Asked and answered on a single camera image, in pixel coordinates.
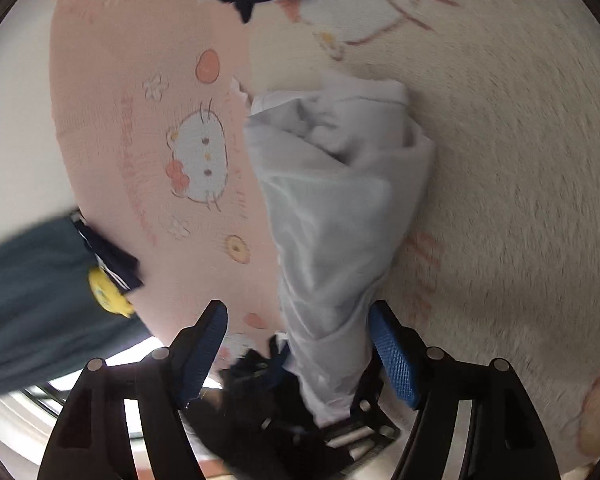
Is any white shirt navy trim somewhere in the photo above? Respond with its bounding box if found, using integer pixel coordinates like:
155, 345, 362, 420
244, 72, 434, 424

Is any yellow plush toy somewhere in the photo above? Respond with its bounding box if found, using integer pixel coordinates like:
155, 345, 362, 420
87, 268, 135, 318

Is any navy white-striped folded garment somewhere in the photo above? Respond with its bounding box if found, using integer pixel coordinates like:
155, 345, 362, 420
70, 210, 144, 295

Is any dark teal curtain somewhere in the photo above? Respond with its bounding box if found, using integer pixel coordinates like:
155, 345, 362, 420
0, 217, 150, 396

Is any pink cream Hello Kitty blanket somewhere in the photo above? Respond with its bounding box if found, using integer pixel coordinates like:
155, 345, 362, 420
49, 0, 600, 470

